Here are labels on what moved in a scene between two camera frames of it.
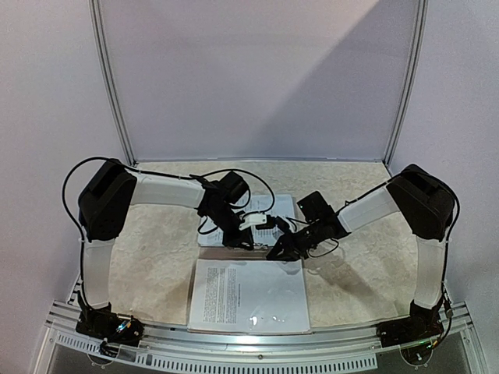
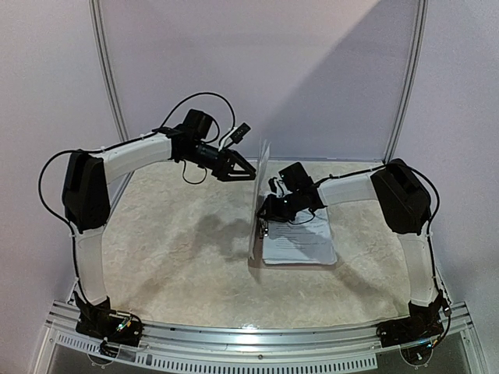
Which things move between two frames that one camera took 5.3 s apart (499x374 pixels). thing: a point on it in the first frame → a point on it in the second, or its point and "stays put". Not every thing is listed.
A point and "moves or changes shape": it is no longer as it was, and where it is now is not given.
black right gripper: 295,240 → 277,204
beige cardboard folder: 237,253 → 256,253
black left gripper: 234,241 → 224,168
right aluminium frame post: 412,82 stays put
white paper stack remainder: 273,206 moves or changes shape
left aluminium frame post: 95,22 stays put
